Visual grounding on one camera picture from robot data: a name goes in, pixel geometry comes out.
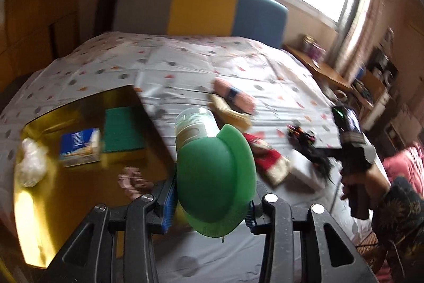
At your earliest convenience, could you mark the green silicone bottle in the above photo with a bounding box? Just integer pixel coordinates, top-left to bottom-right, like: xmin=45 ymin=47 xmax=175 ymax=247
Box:
xmin=174 ymin=107 xmax=257 ymax=239

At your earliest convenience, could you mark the wooden wardrobe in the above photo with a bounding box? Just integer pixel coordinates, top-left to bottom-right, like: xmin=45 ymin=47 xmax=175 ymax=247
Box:
xmin=0 ymin=0 xmax=87 ymax=94

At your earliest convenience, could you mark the white foam block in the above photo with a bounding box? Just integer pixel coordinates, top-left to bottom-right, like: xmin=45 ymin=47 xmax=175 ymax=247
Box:
xmin=288 ymin=150 xmax=325 ymax=192

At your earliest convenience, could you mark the beige patterned curtain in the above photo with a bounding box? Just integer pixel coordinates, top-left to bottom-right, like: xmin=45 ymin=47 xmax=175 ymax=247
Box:
xmin=338 ymin=0 xmax=391 ymax=78

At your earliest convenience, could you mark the red snowman sock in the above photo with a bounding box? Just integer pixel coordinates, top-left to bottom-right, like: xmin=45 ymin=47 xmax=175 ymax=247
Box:
xmin=243 ymin=133 xmax=292 ymax=187

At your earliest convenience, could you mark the black hairpiece with colourful beads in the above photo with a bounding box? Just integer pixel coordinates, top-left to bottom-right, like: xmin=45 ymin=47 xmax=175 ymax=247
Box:
xmin=286 ymin=124 xmax=342 ymax=186

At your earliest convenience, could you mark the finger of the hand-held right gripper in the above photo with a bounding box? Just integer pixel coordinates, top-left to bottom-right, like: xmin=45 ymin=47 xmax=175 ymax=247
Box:
xmin=313 ymin=145 xmax=342 ymax=160

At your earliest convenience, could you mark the yellow cloth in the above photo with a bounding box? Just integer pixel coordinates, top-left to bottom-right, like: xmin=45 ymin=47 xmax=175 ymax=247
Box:
xmin=208 ymin=93 xmax=252 ymax=130

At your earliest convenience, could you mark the gold lined maroon box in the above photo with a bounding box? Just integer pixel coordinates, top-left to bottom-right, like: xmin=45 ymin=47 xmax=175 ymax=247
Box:
xmin=13 ymin=86 xmax=186 ymax=268

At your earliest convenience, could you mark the person's right hand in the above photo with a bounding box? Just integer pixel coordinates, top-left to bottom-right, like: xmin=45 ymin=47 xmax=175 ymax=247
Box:
xmin=341 ymin=165 xmax=393 ymax=204

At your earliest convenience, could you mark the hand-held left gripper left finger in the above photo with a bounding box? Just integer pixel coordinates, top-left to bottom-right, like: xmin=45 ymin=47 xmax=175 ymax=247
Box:
xmin=40 ymin=178 xmax=178 ymax=283

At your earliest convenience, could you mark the yellow and green sponge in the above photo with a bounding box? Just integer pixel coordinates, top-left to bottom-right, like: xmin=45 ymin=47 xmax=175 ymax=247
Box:
xmin=103 ymin=106 xmax=146 ymax=154

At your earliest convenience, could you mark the pink scrunchie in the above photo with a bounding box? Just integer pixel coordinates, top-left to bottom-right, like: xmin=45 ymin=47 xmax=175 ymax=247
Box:
xmin=118 ymin=166 xmax=154 ymax=199

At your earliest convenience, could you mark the cluttered shelf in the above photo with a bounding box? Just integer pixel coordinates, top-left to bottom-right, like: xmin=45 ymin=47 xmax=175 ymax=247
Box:
xmin=351 ymin=28 xmax=408 ymax=124

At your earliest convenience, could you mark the wooden side desk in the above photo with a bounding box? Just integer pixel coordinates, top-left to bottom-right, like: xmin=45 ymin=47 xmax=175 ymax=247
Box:
xmin=283 ymin=44 xmax=352 ymax=91

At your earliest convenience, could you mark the pink cloth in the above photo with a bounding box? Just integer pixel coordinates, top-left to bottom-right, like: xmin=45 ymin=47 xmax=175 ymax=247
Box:
xmin=382 ymin=144 xmax=424 ymax=184

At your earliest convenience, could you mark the pink towel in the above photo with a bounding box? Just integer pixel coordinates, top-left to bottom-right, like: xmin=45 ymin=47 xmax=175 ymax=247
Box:
xmin=212 ymin=79 xmax=257 ymax=113

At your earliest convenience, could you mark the white patterned bedsheet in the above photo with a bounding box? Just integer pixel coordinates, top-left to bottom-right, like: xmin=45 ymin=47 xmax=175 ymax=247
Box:
xmin=0 ymin=31 xmax=365 ymax=283

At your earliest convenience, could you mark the patterned floor mat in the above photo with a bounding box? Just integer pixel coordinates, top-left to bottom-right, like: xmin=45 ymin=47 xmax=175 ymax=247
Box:
xmin=356 ymin=233 xmax=386 ymax=257

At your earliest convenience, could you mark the blue white carton box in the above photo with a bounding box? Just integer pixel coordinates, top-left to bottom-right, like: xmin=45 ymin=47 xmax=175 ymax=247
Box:
xmin=60 ymin=128 xmax=103 ymax=167

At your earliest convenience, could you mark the person's right forearm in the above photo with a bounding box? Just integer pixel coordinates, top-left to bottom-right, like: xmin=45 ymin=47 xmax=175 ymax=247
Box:
xmin=371 ymin=177 xmax=424 ymax=270

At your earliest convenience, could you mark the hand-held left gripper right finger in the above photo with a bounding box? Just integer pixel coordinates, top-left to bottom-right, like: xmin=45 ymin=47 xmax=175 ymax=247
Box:
xmin=245 ymin=193 xmax=378 ymax=283

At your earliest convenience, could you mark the grey yellow blue headboard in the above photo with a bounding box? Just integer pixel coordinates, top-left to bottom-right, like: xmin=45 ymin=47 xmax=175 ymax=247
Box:
xmin=113 ymin=0 xmax=289 ymax=50

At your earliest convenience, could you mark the black rolled mat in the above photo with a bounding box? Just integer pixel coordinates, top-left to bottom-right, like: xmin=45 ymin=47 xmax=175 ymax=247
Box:
xmin=94 ymin=0 xmax=126 ymax=36

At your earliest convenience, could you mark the white plastic bag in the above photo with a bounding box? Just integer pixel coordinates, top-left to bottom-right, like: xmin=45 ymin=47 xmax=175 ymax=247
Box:
xmin=16 ymin=137 xmax=48 ymax=187

